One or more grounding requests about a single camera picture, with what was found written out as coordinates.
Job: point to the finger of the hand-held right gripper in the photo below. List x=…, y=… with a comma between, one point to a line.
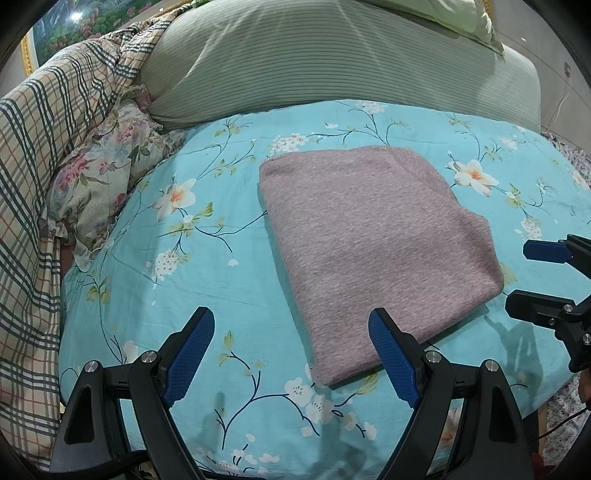
x=531, y=307
x=545, y=251

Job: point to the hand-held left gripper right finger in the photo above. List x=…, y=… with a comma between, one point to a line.
x=392, y=355

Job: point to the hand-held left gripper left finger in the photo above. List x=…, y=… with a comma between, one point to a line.
x=194, y=350

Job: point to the mauve knit sweater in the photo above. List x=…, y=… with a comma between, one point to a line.
x=369, y=240

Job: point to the blue floral bed sheet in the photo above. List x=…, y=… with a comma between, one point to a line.
x=184, y=277

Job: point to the grey floral cloth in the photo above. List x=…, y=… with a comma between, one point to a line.
x=572, y=157

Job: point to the floral ruffled pillow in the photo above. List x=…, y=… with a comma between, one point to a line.
x=101, y=175

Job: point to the plaid blanket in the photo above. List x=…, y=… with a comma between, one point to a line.
x=46, y=138

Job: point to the light green pillow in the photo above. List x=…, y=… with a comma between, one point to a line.
x=438, y=14

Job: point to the grey-green striped pillow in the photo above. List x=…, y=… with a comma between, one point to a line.
x=323, y=60

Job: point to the framed landscape painting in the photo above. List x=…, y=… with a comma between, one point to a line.
x=92, y=23

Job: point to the white wall socket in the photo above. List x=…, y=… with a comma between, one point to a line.
x=567, y=70

